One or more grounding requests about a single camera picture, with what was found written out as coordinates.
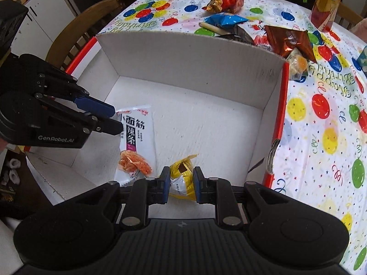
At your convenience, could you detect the yellow gold snack packet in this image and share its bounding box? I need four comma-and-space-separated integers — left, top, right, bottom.
169, 154, 197, 201

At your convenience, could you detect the white spicy strip packet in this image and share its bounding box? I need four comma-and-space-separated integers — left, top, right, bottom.
114, 105, 157, 186

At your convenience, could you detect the clear pastry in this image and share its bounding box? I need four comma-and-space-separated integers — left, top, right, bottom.
287, 48, 308, 81

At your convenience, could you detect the blue cookie packet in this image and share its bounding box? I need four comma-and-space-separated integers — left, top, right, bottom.
205, 13, 248, 29

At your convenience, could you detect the brown foil snack bag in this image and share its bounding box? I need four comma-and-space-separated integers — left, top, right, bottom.
264, 25, 317, 63

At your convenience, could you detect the red yellow snack bag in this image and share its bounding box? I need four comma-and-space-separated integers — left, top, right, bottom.
203, 0, 245, 14

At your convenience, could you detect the white red snack pouch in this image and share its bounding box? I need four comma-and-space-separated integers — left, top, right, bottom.
239, 22, 271, 48

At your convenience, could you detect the wooden chair near left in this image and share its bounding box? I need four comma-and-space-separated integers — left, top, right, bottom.
46, 0, 122, 70

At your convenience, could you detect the wooden chair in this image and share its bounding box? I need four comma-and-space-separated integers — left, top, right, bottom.
46, 0, 122, 70
335, 3, 363, 30

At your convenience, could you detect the white cardboard box red trim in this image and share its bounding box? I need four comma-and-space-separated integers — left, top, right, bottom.
25, 31, 291, 207

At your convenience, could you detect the white cabinet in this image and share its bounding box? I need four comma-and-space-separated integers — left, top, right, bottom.
11, 0, 75, 59

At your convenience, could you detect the balloon birthday tablecloth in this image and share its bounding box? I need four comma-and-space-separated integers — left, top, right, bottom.
98, 0, 366, 274

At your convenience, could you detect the green tissue pack in holder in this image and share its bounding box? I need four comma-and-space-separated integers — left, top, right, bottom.
357, 46, 367, 76

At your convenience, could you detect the wooden chair far side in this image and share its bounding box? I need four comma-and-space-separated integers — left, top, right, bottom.
335, 3, 363, 30

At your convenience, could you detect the orange juice bottle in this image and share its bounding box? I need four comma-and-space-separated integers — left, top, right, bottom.
310, 0, 341, 32

